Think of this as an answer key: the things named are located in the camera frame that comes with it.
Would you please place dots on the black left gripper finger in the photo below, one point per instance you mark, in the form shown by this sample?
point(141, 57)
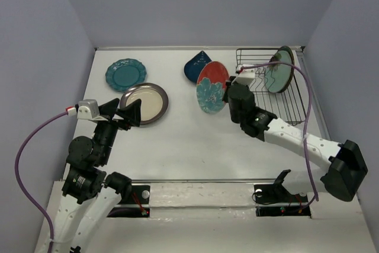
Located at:
point(131, 114)
point(108, 110)

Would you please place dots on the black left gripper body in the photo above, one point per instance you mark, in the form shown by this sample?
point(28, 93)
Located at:
point(106, 131)

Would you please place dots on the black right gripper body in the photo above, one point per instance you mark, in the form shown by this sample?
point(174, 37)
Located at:
point(234, 118)

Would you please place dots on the red teal floral plate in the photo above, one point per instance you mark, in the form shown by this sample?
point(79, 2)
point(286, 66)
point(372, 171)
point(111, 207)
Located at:
point(211, 86)

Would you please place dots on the light green round plate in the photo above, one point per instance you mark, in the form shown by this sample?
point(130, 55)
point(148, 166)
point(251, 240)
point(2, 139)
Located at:
point(279, 76)

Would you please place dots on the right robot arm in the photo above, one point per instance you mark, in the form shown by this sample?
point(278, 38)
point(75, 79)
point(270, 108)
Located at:
point(342, 165)

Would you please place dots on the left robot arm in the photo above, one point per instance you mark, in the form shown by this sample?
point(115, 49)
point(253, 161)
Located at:
point(88, 193)

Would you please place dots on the navy leaf shaped dish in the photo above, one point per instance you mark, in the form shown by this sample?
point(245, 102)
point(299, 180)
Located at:
point(194, 66)

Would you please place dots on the silver rimmed cream plate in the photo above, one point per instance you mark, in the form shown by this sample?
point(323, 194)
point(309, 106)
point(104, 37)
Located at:
point(154, 99)

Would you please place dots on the teal scalloped plate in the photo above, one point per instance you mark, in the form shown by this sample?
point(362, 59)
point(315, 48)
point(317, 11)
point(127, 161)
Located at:
point(124, 74)

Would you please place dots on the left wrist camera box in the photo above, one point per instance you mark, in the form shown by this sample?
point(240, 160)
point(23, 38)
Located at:
point(84, 110)

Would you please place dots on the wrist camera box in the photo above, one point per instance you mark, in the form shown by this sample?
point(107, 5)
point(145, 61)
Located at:
point(245, 75)
point(84, 110)

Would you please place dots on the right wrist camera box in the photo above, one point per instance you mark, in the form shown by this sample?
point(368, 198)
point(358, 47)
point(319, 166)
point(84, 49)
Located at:
point(245, 75)

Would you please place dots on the black wire dish rack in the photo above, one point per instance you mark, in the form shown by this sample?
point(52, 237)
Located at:
point(289, 104)

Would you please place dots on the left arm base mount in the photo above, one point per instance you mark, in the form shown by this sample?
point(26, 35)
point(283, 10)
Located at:
point(136, 205)

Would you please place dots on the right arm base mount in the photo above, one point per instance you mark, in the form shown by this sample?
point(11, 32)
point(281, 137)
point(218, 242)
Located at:
point(273, 200)

